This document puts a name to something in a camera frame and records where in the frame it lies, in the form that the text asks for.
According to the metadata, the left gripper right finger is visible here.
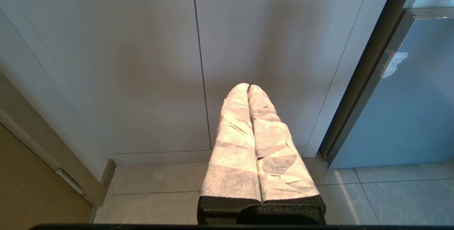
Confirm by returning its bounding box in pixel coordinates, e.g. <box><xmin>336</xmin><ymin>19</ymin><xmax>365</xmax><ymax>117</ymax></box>
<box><xmin>237</xmin><ymin>85</ymin><xmax>326</xmax><ymax>225</ymax></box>

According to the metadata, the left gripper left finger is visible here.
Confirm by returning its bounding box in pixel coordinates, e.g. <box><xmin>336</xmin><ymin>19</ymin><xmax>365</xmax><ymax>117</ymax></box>
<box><xmin>197</xmin><ymin>83</ymin><xmax>262</xmax><ymax>225</ymax></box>

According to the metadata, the blue fridge door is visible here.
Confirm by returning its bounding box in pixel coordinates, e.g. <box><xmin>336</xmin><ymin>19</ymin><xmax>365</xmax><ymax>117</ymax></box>
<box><xmin>327</xmin><ymin>9</ymin><xmax>454</xmax><ymax>169</ymax></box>

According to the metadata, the grey cabinet door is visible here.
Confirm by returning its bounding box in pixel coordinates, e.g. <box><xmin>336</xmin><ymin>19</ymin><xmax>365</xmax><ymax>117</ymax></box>
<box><xmin>0</xmin><ymin>0</ymin><xmax>212</xmax><ymax>155</ymax></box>
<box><xmin>192</xmin><ymin>0</ymin><xmax>374</xmax><ymax>150</ymax></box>

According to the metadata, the grey cabinet side panel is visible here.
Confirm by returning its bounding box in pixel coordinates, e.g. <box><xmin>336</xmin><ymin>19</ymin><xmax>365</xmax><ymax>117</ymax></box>
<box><xmin>303</xmin><ymin>0</ymin><xmax>399</xmax><ymax>158</ymax></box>

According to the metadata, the brown wooden door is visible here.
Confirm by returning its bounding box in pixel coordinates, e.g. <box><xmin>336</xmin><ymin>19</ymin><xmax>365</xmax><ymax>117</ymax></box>
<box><xmin>0</xmin><ymin>72</ymin><xmax>117</xmax><ymax>230</ymax></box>

